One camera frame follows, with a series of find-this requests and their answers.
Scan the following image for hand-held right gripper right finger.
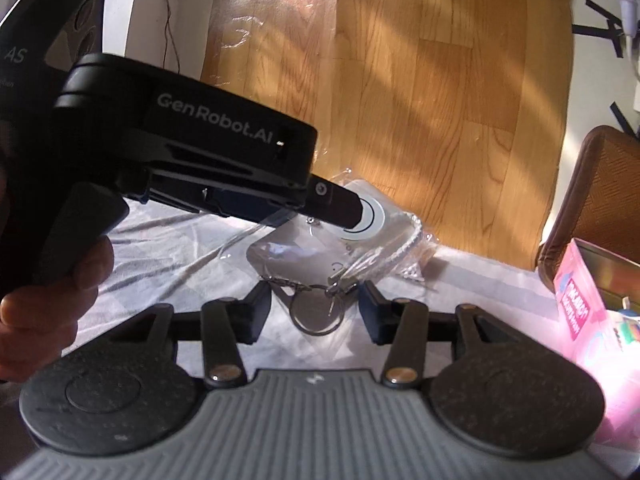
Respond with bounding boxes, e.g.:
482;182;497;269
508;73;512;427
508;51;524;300
357;280;521;387

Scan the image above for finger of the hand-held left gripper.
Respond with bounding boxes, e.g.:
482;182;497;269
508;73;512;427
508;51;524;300
301;173;365;234

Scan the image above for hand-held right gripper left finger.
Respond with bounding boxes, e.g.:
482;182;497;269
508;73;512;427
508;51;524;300
107;280;273;389

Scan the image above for white power bank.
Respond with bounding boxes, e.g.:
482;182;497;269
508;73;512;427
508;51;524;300
247;177;418;286

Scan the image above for clear plastic bag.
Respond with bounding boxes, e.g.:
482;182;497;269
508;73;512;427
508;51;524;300
220;167;442;292

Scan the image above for silver disc keyring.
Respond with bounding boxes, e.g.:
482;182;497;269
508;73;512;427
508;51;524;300
269;275;359;337

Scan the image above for white braided cable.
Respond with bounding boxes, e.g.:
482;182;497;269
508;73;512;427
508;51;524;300
380;212;427;272

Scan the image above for pink tin box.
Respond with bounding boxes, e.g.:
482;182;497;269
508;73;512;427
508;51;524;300
552;237;640;450

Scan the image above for person's left hand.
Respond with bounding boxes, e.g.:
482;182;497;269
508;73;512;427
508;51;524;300
0;234;116;386

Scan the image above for striped white bed sheet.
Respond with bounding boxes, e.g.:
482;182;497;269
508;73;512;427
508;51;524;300
0;195;640;480

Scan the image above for black tape strip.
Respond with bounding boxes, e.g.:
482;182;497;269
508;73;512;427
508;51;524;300
607;101;640;137
571;0;627;59

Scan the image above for thin black cable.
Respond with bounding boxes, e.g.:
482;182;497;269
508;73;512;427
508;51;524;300
163;0;202;82

